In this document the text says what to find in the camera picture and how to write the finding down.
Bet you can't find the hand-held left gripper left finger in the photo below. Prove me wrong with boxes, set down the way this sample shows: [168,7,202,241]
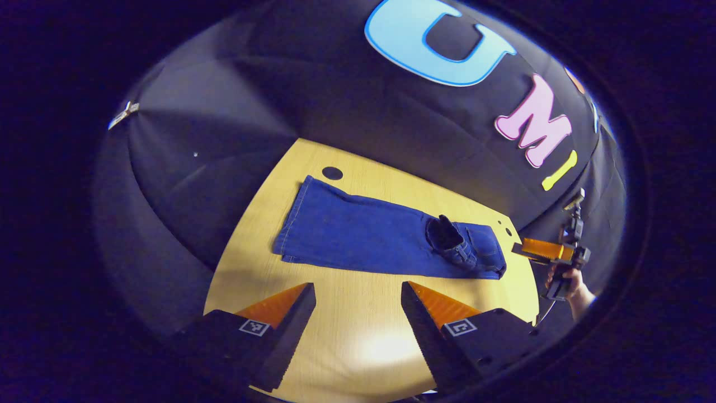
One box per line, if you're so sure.
[168,282,317,392]

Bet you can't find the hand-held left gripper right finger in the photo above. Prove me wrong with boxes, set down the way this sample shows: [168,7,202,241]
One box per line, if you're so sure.
[401,281,540,395]

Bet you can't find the blue denim jeans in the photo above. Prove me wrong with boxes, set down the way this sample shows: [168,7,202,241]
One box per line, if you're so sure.
[272,175,507,280]

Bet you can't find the black backdrop cloth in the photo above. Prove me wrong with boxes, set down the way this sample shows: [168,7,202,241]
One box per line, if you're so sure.
[92,0,627,336]

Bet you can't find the silver backdrop clip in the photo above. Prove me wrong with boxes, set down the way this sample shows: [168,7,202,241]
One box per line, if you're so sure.
[108,101,140,130]

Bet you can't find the thin grey cable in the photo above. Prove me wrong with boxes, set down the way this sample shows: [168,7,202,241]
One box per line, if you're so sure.
[535,299,558,329]

